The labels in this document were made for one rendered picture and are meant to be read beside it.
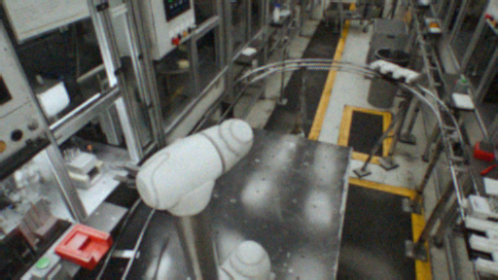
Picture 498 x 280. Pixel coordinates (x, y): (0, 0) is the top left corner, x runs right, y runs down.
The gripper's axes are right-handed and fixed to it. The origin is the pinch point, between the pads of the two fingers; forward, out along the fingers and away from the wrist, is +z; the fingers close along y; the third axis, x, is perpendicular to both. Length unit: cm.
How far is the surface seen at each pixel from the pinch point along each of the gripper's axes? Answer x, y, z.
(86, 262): 39.1, -4.8, -14.6
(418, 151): -207, -100, -170
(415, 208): -124, -98, -162
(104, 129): -24.2, 0.9, 26.6
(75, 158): 1.0, 2.3, 22.2
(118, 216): 15.1, -9.5, -8.8
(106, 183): 0.4, -9.5, 8.9
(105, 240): 29.3, -4.8, -15.2
